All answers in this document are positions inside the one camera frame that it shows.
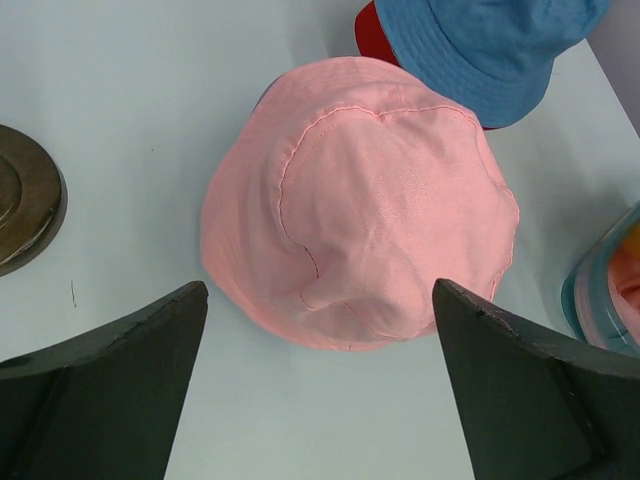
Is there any lilac bucket hat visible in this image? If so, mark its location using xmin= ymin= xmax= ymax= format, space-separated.
xmin=252 ymin=80 xmax=275 ymax=113

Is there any brown wooden stand base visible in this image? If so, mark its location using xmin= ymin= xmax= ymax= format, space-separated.
xmin=1 ymin=125 xmax=68 ymax=276

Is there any blue hat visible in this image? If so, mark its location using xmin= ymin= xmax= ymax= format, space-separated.
xmin=375 ymin=0 xmax=610 ymax=129

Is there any red bucket hat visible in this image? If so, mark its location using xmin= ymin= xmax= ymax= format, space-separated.
xmin=354 ymin=1 xmax=513 ymax=130

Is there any pink bucket hat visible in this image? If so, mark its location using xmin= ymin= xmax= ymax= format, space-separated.
xmin=200 ymin=57 xmax=519 ymax=351

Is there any teal plastic basket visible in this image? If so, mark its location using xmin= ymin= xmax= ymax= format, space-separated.
xmin=561 ymin=205 xmax=639 ymax=357

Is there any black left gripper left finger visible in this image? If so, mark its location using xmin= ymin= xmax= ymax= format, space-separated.
xmin=1 ymin=281 xmax=208 ymax=479

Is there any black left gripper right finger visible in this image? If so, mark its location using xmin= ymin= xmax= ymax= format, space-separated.
xmin=432 ymin=279 xmax=639 ymax=479

